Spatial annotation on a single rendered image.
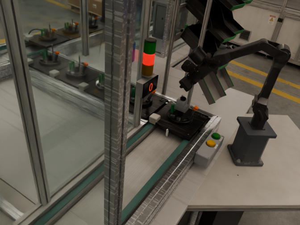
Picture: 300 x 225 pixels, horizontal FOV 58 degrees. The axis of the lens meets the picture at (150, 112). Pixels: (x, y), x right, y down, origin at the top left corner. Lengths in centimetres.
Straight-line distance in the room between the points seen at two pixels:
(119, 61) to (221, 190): 100
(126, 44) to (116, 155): 20
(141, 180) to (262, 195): 55
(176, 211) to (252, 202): 35
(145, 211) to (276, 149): 89
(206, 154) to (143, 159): 29
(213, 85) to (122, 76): 130
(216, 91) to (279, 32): 377
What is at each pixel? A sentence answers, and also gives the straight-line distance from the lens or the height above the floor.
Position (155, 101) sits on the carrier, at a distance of 158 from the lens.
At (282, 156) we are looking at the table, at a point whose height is 86.
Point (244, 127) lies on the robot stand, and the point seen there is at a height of 106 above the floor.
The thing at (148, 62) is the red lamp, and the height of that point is 132.
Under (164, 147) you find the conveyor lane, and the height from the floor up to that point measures 92.
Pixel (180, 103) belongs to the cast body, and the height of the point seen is 107.
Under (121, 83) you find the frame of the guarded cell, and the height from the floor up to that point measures 160.
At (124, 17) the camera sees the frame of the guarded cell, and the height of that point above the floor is 170.
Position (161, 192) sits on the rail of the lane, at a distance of 110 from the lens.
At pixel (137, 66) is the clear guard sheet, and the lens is 119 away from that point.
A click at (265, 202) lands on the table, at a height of 86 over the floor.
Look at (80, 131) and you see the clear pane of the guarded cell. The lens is 40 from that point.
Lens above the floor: 180
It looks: 34 degrees down
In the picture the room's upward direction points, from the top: 7 degrees clockwise
